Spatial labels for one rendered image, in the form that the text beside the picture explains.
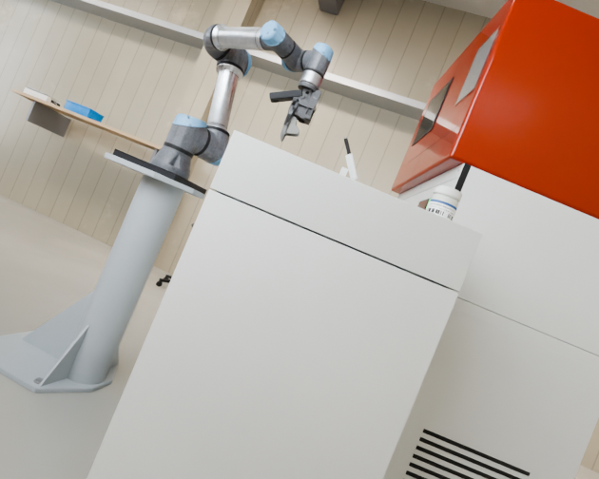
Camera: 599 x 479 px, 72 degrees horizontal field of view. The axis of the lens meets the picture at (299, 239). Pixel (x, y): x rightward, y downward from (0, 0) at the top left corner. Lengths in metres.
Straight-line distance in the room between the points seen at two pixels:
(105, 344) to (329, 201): 1.06
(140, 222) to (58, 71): 4.41
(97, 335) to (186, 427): 0.73
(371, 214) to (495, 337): 0.67
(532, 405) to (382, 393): 0.66
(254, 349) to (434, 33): 4.07
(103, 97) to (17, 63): 1.28
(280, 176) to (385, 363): 0.49
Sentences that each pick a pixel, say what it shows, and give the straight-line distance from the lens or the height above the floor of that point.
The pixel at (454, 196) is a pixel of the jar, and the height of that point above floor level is 1.04.
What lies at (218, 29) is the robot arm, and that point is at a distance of 1.79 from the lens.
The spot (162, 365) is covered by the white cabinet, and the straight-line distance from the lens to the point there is 1.03.
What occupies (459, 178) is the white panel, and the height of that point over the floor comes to 1.17.
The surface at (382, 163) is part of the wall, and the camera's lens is 4.13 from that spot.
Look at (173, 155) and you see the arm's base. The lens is 1.61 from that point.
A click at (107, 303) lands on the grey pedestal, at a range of 1.65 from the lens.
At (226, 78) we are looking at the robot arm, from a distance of 1.85.
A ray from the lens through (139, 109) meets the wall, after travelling 5.08.
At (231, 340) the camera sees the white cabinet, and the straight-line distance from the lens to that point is 0.98.
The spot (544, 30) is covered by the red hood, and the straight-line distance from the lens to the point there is 1.66.
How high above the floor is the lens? 0.77
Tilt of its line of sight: 1 degrees up
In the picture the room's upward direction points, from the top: 23 degrees clockwise
